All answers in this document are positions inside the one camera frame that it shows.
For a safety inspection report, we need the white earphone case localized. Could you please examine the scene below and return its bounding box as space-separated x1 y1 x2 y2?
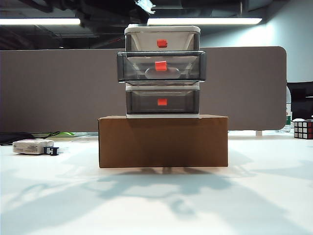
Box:
144 66 181 79

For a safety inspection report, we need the grey drawer with ridged back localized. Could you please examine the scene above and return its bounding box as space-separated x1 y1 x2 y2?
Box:
116 50 208 83

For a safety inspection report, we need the brown cardboard box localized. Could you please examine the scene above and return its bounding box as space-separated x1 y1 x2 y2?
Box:
97 115 229 168

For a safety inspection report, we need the grey desk partition panel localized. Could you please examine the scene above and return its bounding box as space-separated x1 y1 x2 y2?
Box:
0 46 287 134

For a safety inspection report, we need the ceiling light strip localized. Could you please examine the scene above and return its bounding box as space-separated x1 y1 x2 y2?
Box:
0 17 263 25

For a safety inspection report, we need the blue black plastic clip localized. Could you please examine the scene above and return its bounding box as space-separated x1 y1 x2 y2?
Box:
43 146 60 156

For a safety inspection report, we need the white labelled packet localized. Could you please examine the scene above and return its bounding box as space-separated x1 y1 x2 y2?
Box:
12 139 54 155

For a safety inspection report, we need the clear bottle with green label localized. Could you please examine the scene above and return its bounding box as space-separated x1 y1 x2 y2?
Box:
284 87 293 134

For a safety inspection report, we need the flat black pad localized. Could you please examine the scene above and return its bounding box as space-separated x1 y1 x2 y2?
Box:
0 132 34 146

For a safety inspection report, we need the black office chair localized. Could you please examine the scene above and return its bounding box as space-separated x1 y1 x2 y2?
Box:
286 82 313 122

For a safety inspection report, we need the rubik's cube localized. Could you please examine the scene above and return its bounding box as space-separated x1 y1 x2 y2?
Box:
292 119 313 140

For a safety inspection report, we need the dark grey drawer, red handle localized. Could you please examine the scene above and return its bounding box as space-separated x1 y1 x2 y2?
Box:
126 90 199 115

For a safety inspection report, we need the empty grey drawer, red handle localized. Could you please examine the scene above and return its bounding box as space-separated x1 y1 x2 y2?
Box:
126 33 200 53

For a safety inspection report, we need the white plastic drawer cabinet frame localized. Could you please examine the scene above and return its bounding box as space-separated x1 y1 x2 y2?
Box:
124 25 201 119

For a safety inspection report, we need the thin black desk cable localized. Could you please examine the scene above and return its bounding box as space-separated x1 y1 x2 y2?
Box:
31 131 61 139

